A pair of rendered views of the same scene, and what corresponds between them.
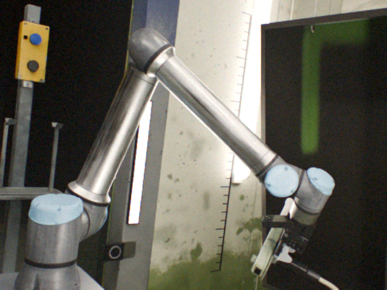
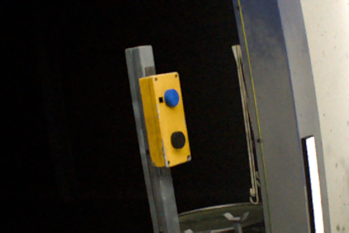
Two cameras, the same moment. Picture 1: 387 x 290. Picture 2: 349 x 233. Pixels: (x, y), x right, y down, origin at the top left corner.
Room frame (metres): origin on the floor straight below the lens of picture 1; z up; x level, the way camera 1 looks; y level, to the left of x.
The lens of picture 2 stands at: (0.00, 1.37, 1.54)
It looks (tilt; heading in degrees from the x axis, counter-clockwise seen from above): 3 degrees down; 342
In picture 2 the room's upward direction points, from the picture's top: 9 degrees counter-clockwise
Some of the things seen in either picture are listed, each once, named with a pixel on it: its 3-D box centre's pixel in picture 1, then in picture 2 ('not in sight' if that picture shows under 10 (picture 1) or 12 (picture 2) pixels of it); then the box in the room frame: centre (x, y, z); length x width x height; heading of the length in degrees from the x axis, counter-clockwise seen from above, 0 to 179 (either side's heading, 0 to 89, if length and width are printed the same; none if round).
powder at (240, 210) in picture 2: not in sight; (219, 220); (3.08, 0.29, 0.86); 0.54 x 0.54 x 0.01
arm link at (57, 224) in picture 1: (56, 225); not in sight; (1.31, 0.38, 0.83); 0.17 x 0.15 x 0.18; 172
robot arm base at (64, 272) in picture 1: (49, 271); not in sight; (1.30, 0.38, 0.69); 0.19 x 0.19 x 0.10
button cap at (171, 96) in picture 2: (35, 39); (171, 98); (2.00, 0.75, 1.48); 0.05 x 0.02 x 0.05; 125
